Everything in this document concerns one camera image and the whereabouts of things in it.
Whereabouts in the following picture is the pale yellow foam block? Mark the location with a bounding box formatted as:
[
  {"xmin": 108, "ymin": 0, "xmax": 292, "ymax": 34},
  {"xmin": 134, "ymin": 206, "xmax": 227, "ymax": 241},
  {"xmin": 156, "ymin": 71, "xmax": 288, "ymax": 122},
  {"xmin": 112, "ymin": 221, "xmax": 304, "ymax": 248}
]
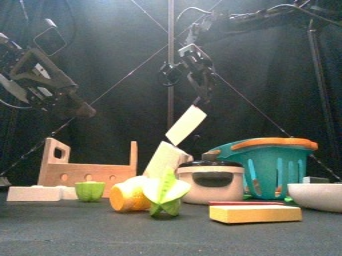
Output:
[{"xmin": 164, "ymin": 98, "xmax": 208, "ymax": 147}]

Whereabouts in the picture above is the white wooden knife holder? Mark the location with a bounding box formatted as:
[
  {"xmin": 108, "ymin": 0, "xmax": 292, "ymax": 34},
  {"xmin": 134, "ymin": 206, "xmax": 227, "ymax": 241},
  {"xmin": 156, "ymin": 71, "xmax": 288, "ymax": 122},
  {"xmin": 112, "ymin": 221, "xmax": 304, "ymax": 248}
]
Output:
[{"xmin": 142, "ymin": 140, "xmax": 194, "ymax": 179}]

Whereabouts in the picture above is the wooden toy crate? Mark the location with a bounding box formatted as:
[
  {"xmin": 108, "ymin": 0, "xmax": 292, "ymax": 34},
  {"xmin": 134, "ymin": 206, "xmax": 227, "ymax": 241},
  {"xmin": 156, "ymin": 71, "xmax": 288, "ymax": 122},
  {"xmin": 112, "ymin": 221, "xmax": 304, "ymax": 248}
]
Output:
[{"xmin": 37, "ymin": 137, "xmax": 138, "ymax": 198}]

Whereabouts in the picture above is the teal basket orange rim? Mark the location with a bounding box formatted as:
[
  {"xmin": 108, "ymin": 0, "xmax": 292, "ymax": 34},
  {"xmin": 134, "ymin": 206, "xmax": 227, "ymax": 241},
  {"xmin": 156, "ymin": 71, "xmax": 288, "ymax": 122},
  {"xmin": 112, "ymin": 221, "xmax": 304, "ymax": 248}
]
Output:
[{"xmin": 201, "ymin": 137, "xmax": 319, "ymax": 201}]

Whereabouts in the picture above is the white flat toy block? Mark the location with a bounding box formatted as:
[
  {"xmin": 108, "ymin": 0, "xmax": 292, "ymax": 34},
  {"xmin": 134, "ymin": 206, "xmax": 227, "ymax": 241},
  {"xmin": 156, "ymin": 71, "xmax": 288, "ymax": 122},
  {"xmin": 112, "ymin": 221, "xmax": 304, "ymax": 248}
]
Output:
[{"xmin": 5, "ymin": 185, "xmax": 77, "ymax": 202}]

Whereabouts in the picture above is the white toy pot black lid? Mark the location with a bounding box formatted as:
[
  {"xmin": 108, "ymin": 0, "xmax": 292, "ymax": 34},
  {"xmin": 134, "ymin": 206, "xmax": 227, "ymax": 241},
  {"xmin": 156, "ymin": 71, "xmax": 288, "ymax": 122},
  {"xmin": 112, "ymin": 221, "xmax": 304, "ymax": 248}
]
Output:
[{"xmin": 176, "ymin": 153, "xmax": 245, "ymax": 205}]

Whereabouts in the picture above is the yellow plastic cup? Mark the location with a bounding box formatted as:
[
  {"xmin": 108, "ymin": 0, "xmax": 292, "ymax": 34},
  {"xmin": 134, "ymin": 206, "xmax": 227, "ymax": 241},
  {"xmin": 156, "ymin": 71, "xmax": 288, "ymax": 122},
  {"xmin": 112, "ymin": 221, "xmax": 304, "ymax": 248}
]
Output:
[{"xmin": 108, "ymin": 175, "xmax": 154, "ymax": 213}]

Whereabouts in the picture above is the red flat strip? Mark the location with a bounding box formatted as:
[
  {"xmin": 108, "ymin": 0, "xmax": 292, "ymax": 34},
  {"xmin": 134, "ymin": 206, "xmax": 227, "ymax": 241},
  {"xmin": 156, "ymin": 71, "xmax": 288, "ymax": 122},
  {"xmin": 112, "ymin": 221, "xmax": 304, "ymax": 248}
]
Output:
[{"xmin": 206, "ymin": 200, "xmax": 285, "ymax": 207}]

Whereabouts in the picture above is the small grey box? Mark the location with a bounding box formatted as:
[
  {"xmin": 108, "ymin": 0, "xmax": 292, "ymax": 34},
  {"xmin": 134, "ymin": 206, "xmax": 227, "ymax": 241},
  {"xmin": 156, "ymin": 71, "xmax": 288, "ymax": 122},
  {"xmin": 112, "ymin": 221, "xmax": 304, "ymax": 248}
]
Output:
[{"xmin": 301, "ymin": 176, "xmax": 331, "ymax": 184}]

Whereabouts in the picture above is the yellow flat toy block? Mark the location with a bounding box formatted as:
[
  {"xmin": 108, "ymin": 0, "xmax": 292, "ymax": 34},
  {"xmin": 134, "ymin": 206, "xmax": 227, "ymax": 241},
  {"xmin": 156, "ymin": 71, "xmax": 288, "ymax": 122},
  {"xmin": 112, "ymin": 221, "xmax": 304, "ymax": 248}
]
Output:
[{"xmin": 208, "ymin": 204, "xmax": 304, "ymax": 224}]

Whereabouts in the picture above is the light grey round pan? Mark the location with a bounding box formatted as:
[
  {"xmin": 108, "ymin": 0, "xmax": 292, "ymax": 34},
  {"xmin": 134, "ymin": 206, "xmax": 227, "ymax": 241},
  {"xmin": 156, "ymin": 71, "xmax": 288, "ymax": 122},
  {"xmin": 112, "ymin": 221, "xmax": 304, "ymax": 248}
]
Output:
[{"xmin": 285, "ymin": 182, "xmax": 342, "ymax": 213}]

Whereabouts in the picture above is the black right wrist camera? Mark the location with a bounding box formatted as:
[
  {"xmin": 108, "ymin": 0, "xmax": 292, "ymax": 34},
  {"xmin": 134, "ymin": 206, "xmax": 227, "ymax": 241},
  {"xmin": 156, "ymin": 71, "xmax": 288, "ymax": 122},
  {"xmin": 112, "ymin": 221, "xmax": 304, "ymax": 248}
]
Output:
[{"xmin": 158, "ymin": 63, "xmax": 184, "ymax": 87}]

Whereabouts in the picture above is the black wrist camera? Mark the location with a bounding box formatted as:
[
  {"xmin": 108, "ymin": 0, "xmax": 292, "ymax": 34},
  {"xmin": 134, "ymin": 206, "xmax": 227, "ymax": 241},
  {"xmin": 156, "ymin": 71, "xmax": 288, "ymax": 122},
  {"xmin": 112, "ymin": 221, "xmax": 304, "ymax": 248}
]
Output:
[
  {"xmin": 31, "ymin": 18, "xmax": 69, "ymax": 57},
  {"xmin": 158, "ymin": 63, "xmax": 184, "ymax": 87}
]

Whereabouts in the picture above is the grey vertical frame pole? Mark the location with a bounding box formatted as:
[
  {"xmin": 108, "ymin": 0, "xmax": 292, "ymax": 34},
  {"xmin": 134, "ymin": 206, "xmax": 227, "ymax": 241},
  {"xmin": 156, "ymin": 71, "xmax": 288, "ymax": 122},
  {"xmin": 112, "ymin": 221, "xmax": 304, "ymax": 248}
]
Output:
[{"xmin": 165, "ymin": 0, "xmax": 176, "ymax": 129}]

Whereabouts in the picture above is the thin diagonal cord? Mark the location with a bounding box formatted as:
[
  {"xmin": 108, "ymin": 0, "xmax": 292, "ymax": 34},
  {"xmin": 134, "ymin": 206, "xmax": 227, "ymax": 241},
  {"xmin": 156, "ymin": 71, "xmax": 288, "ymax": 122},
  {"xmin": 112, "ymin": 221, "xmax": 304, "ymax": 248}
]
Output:
[
  {"xmin": 0, "ymin": 0, "xmax": 224, "ymax": 176},
  {"xmin": 130, "ymin": 0, "xmax": 342, "ymax": 183}
]

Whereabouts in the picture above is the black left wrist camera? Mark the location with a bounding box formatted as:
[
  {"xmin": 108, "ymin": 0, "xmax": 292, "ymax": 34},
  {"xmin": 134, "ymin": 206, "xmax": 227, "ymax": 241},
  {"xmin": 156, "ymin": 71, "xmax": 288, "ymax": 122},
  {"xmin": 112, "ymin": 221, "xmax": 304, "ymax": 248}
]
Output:
[{"xmin": 31, "ymin": 18, "xmax": 69, "ymax": 57}]

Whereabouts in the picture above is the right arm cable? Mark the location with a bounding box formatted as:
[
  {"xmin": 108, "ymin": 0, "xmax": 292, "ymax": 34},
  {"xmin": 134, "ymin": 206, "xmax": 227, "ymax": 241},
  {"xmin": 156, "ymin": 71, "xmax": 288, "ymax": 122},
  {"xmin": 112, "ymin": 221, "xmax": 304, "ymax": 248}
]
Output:
[{"xmin": 173, "ymin": 5, "xmax": 214, "ymax": 26}]

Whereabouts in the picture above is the black handled toy knife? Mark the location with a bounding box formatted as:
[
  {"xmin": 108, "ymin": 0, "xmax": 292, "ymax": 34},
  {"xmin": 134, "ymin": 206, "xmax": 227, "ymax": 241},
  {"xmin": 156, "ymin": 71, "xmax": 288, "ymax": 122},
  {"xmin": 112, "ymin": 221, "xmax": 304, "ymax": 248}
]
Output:
[{"xmin": 190, "ymin": 134, "xmax": 202, "ymax": 154}]

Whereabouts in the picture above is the dark slanted frame post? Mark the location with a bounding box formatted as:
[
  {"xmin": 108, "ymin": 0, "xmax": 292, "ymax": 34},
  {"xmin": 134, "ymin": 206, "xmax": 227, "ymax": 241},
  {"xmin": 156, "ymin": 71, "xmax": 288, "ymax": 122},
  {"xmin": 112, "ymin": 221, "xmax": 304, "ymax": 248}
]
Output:
[{"xmin": 305, "ymin": 28, "xmax": 335, "ymax": 174}]

